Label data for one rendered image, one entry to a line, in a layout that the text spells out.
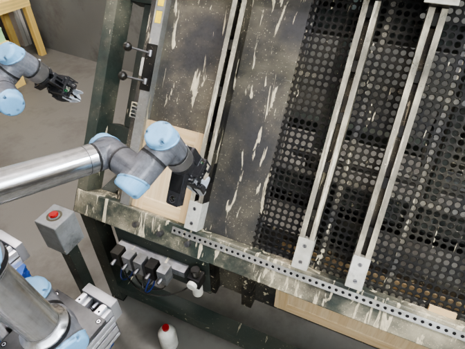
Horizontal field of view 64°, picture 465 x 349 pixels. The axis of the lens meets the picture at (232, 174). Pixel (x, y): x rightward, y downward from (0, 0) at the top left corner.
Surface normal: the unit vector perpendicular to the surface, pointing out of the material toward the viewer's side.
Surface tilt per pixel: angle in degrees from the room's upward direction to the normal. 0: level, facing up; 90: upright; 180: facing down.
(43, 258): 0
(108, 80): 90
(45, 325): 88
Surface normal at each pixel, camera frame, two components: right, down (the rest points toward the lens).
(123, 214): -0.35, 0.09
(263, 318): 0.00, -0.76
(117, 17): 0.91, 0.27
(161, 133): -0.23, -0.41
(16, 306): 0.72, 0.46
